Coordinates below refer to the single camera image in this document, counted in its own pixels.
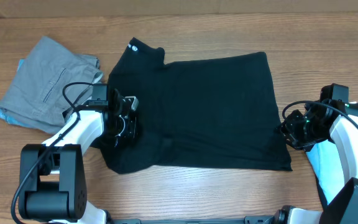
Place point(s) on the folded grey trousers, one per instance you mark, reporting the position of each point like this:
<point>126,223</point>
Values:
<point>62,78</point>

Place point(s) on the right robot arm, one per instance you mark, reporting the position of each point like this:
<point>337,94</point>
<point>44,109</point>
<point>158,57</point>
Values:
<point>328,133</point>

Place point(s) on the black polo shirt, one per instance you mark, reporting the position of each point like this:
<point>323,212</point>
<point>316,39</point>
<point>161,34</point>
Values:
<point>216,113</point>

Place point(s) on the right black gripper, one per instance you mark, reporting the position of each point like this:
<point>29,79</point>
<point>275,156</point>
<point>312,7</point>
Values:
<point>287,129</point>

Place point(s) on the light blue folded garment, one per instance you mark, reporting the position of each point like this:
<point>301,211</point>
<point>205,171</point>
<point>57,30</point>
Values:
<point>19,102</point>

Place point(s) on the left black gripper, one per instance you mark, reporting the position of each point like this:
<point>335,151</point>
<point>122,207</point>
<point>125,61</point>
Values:
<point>131,132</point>

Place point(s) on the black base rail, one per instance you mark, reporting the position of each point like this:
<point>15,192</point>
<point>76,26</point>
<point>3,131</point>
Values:
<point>246,220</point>

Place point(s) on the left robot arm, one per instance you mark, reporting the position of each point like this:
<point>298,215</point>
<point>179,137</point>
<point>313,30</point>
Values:
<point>52,183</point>

